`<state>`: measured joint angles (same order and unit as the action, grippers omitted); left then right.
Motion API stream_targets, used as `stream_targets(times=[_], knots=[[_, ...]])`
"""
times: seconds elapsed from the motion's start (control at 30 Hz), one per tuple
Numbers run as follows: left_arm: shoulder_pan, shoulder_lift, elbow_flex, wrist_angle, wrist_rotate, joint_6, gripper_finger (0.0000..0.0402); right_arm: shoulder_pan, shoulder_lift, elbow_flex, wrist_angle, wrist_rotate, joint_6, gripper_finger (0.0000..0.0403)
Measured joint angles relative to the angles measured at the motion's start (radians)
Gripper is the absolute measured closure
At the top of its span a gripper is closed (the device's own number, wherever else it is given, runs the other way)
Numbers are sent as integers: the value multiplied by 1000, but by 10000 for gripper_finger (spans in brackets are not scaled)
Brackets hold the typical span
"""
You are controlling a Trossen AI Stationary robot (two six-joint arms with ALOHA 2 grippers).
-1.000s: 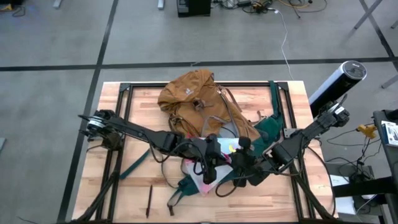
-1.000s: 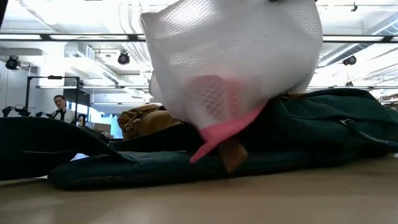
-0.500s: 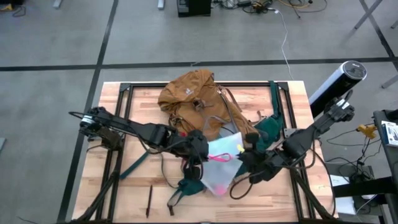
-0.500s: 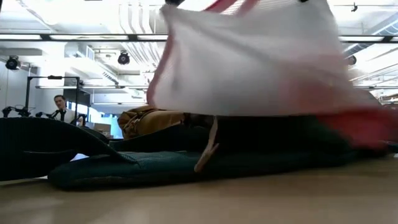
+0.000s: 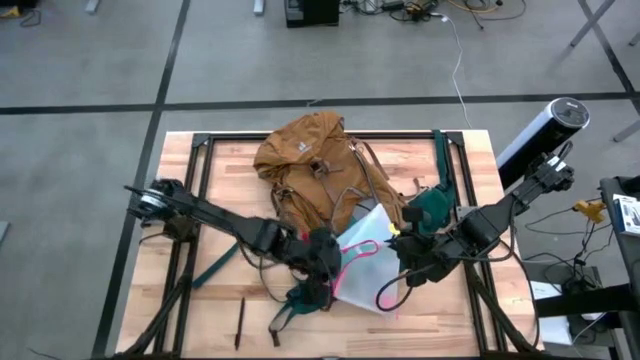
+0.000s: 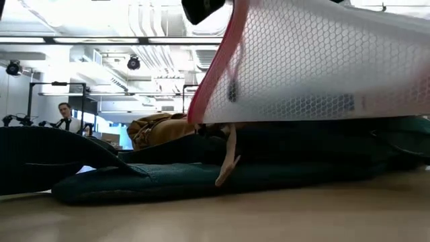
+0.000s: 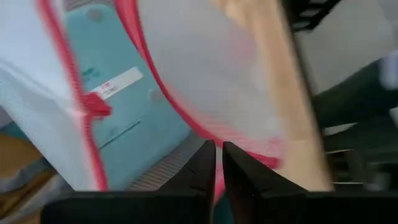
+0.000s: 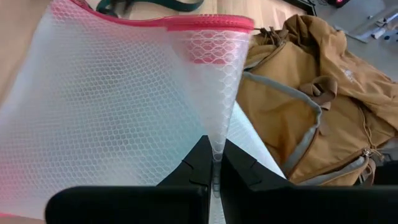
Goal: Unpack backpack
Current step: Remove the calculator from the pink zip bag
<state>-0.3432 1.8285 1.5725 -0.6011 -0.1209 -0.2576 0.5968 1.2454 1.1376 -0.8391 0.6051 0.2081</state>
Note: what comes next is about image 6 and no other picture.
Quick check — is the white mesh pouch pink trim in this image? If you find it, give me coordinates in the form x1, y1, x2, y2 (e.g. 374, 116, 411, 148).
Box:
186, 0, 430, 125

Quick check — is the tan and green backpack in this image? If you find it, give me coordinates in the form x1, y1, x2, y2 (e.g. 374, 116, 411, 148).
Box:
0, 112, 430, 206

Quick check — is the person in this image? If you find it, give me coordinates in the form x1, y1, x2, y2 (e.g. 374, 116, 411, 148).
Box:
50, 102, 91, 136

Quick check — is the black metal stand frame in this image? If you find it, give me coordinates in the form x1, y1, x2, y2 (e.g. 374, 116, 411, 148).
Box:
181, 83, 200, 114
26, 81, 88, 135

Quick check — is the black ceiling camera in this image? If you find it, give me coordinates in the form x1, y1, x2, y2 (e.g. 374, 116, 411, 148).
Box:
5, 59, 23, 77
126, 54, 141, 71

